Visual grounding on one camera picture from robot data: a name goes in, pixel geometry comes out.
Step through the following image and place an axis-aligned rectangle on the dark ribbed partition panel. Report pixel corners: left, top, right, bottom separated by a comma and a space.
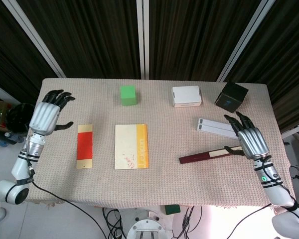
0, 0, 59, 105
149, 0, 264, 82
16, 0, 142, 80
225, 0, 299, 131

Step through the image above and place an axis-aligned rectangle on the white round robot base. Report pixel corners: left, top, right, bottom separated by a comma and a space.
126, 209, 166, 239

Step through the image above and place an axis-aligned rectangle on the red and tan card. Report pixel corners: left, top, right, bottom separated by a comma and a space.
76, 124, 94, 170

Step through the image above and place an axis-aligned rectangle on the small dark green block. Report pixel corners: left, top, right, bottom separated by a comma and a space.
164, 204, 181, 216

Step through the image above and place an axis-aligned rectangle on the plastic water bottle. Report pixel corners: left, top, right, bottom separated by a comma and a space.
3, 131, 25, 145

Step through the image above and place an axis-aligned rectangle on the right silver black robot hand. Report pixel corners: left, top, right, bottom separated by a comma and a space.
223, 111, 270, 160

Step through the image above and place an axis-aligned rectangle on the white partition frame post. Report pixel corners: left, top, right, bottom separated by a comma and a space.
216, 0, 276, 82
2, 0, 66, 78
136, 0, 150, 80

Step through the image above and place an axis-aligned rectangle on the white cardboard box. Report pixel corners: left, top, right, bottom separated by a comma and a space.
171, 86, 203, 109

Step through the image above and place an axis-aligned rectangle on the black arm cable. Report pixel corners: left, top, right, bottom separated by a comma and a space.
24, 139, 109, 239
228, 159, 299, 239

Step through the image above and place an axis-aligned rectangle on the black cube box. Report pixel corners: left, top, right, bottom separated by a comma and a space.
214, 82, 249, 113

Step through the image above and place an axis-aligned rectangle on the green cube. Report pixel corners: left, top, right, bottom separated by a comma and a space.
120, 85, 138, 107

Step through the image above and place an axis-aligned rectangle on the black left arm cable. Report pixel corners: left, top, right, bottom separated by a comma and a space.
24, 139, 109, 239

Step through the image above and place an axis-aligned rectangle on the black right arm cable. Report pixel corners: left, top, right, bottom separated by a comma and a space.
228, 159, 299, 239

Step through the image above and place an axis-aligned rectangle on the beige waffle tablecloth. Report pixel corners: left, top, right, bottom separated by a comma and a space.
14, 78, 296, 216

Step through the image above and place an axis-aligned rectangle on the black floor cable bundle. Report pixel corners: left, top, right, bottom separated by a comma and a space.
171, 206, 203, 239
102, 207, 124, 239

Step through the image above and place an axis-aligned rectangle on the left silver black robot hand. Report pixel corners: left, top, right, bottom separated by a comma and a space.
29, 89, 76, 136

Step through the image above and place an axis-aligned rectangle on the yellow white notebook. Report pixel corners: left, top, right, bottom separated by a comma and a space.
114, 123, 150, 170

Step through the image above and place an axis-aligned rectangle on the white partition foot bar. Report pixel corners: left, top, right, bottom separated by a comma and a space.
281, 127, 299, 139

